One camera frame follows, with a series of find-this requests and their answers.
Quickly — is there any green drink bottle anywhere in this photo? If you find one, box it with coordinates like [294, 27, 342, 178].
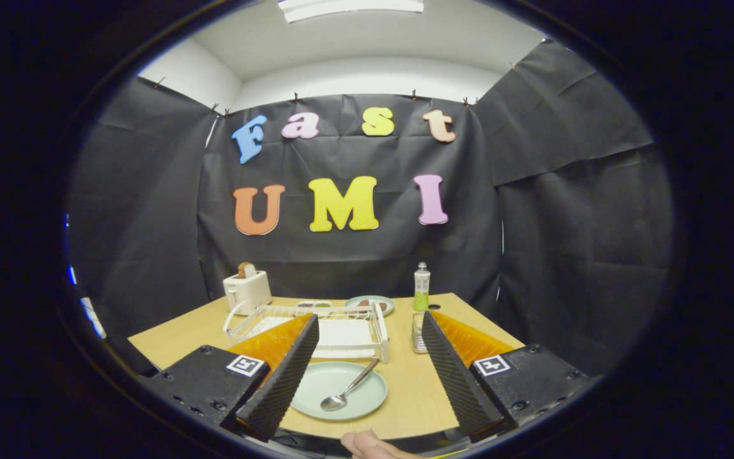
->
[413, 262, 431, 312]

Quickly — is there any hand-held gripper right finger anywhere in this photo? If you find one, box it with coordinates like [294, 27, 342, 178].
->
[421, 310, 600, 442]

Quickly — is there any white toaster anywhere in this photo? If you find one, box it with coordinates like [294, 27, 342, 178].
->
[223, 270, 272, 316]

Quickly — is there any ceiling light panel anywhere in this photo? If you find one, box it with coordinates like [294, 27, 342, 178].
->
[278, 0, 425, 23]

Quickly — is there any metal spoon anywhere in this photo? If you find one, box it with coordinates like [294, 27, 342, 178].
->
[320, 358, 381, 412]

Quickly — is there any light green plate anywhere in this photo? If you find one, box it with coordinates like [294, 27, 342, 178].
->
[291, 361, 388, 421]

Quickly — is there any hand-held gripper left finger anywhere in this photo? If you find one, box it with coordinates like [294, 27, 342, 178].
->
[141, 314, 320, 442]

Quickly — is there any blue and white object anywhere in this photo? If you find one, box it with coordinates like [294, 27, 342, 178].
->
[64, 214, 108, 340]

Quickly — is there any white wire dish rack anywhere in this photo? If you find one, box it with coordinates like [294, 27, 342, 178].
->
[223, 300, 391, 364]

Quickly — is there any small plate with food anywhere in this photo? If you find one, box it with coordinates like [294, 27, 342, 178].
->
[344, 295, 396, 317]

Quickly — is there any metal wire basket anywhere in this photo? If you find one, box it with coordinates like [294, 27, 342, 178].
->
[411, 311, 435, 354]

